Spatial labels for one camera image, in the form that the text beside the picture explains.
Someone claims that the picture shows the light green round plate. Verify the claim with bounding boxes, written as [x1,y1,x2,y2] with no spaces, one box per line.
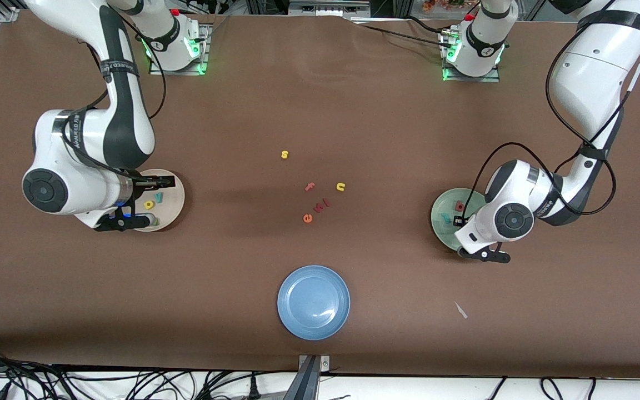
[430,188,490,254]

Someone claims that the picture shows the beige round plate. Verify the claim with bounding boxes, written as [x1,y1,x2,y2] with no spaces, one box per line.
[131,168,186,232]

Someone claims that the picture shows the blue round plate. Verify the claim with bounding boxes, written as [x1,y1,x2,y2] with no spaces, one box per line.
[277,264,351,341]

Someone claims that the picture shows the brown table cover sheet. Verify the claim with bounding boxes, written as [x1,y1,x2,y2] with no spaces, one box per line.
[0,10,640,378]

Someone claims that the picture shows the orange dried flowers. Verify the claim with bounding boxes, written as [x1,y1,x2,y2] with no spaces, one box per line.
[423,0,479,13]

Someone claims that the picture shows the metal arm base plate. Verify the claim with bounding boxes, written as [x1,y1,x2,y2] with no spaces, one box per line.
[149,25,210,76]
[441,31,501,83]

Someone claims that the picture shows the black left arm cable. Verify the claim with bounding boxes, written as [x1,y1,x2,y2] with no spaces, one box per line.
[462,0,640,220]

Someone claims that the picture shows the black cable on cover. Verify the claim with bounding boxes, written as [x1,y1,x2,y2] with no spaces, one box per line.
[353,16,454,51]

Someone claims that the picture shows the grey metal camera bracket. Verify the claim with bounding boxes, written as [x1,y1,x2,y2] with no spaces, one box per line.
[298,354,331,400]

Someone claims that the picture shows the grey metal frame block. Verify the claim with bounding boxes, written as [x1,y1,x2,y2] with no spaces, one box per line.
[288,0,371,17]

